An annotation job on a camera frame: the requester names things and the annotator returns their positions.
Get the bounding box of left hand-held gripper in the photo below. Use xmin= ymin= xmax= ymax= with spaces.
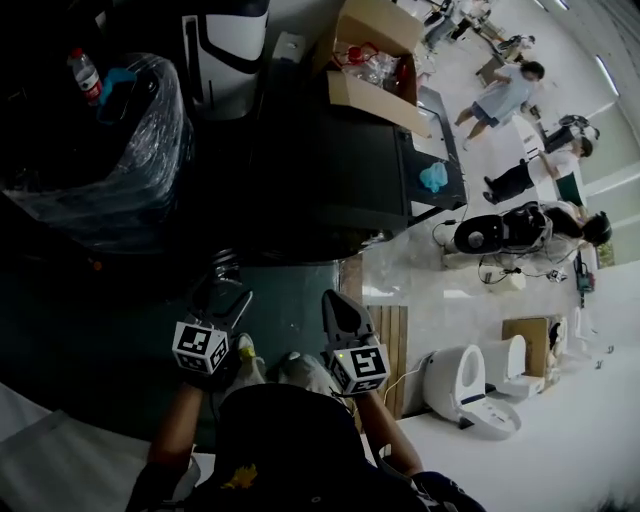
xmin=172 ymin=279 xmax=254 ymax=397

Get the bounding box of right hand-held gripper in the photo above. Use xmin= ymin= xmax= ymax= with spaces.
xmin=322 ymin=289 xmax=392 ymax=398

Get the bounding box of black washing machine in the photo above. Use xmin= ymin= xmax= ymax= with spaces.
xmin=244 ymin=107 xmax=417 ymax=264

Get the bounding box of person's right forearm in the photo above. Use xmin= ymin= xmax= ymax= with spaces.
xmin=355 ymin=389 xmax=425 ymax=476

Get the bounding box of person's left forearm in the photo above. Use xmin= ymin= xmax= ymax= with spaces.
xmin=147 ymin=382 xmax=209 ymax=466

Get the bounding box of wooden slatted board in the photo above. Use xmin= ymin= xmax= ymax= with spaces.
xmin=365 ymin=304 xmax=410 ymax=420

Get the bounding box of person's left white shoe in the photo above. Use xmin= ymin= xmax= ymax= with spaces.
xmin=233 ymin=332 xmax=267 ymax=386

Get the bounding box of person's white shoe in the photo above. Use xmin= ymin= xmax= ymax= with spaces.
xmin=233 ymin=332 xmax=267 ymax=386
xmin=277 ymin=351 xmax=332 ymax=399

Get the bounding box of person's right white shoe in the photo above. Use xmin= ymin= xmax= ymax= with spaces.
xmin=277 ymin=351 xmax=332 ymax=399

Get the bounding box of dark green floor mat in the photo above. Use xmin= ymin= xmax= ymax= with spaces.
xmin=0 ymin=262 xmax=369 ymax=451

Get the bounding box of white toilet seat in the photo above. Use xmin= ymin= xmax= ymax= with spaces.
xmin=418 ymin=343 xmax=524 ymax=443

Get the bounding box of person's dark t-shirt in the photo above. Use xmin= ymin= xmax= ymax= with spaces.
xmin=119 ymin=382 xmax=481 ymax=512

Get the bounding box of black sink table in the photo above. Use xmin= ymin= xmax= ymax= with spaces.
xmin=397 ymin=83 xmax=470 ymax=231

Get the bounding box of black white backpack device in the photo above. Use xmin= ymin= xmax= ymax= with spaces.
xmin=453 ymin=202 xmax=554 ymax=254

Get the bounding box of plastic-wrapped black appliance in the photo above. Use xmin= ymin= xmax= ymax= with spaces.
xmin=0 ymin=52 xmax=197 ymax=251

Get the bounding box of white toilet seat unit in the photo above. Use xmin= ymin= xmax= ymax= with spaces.
xmin=487 ymin=333 xmax=547 ymax=400

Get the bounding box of light blue crumpled cloth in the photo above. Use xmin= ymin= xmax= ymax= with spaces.
xmin=418 ymin=160 xmax=449 ymax=194

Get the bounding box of brown cardboard sheet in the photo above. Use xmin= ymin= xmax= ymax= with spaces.
xmin=501 ymin=315 xmax=551 ymax=380

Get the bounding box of white sink basin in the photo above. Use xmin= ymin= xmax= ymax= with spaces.
xmin=410 ymin=94 xmax=447 ymax=155

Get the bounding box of black pouch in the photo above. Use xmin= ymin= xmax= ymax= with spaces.
xmin=97 ymin=78 xmax=137 ymax=125

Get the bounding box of open cardboard box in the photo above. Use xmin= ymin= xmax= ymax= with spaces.
xmin=310 ymin=0 xmax=435 ymax=140

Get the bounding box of teal rubber glove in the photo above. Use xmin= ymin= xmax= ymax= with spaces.
xmin=96 ymin=67 xmax=138 ymax=107

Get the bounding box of white panel with black knobs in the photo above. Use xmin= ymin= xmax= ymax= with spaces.
xmin=514 ymin=118 xmax=544 ymax=162

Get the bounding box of dark green bin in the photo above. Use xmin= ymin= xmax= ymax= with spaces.
xmin=554 ymin=172 xmax=584 ymax=207

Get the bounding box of clear plastic packaging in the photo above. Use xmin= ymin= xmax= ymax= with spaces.
xmin=367 ymin=49 xmax=407 ymax=92

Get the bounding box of water bottle red label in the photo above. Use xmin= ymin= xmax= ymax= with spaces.
xmin=67 ymin=48 xmax=104 ymax=108

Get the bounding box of grey metal box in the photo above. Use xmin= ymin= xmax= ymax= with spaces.
xmin=271 ymin=29 xmax=307 ymax=65

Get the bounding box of small wooden cabinet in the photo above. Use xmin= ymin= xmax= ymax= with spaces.
xmin=474 ymin=53 xmax=506 ymax=84

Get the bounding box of clear plastic jug red handle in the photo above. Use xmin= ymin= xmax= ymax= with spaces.
xmin=344 ymin=42 xmax=384 ymax=69

